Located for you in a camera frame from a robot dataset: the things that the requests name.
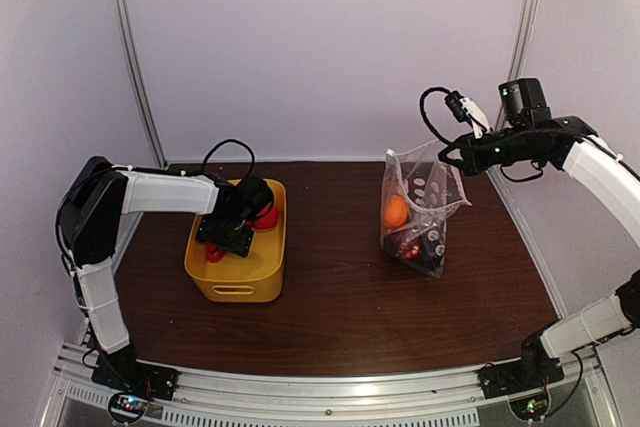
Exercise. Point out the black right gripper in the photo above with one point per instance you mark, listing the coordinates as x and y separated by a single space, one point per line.
473 163

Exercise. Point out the yellow plastic basket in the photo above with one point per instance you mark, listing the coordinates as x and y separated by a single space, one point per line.
257 278

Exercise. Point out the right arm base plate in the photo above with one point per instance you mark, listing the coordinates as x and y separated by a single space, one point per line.
507 379

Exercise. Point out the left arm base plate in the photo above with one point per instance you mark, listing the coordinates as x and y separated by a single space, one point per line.
139 378

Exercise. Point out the aluminium front rail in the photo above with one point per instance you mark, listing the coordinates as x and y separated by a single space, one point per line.
449 397

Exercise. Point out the right aluminium corner post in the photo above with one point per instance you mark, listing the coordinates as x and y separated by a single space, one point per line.
523 37

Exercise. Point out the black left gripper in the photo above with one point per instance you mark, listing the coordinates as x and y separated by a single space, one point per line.
240 246

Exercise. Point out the left circuit board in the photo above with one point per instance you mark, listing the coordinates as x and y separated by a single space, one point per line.
124 407

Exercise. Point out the aluminium corner post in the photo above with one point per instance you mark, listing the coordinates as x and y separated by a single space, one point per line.
523 37
134 69

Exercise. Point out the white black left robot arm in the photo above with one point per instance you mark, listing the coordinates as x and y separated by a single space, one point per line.
91 214

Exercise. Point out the right circuit board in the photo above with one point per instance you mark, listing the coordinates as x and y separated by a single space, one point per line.
530 408

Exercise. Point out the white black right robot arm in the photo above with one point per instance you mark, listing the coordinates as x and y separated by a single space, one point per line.
571 146

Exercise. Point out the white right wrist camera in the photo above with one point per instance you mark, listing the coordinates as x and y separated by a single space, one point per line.
466 110

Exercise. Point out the purple toy eggplant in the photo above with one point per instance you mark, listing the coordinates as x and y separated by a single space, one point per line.
430 260

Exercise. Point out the dark red toy fruit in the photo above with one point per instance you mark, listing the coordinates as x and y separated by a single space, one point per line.
403 245

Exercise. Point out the orange toy orange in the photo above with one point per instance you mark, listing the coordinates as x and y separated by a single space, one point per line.
395 212

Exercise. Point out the left aluminium corner post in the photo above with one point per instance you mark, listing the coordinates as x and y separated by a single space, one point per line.
134 69

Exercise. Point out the clear zip top bag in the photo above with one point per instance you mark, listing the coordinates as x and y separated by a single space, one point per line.
433 190

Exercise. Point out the circuit board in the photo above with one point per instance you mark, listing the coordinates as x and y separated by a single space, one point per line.
124 407
530 408

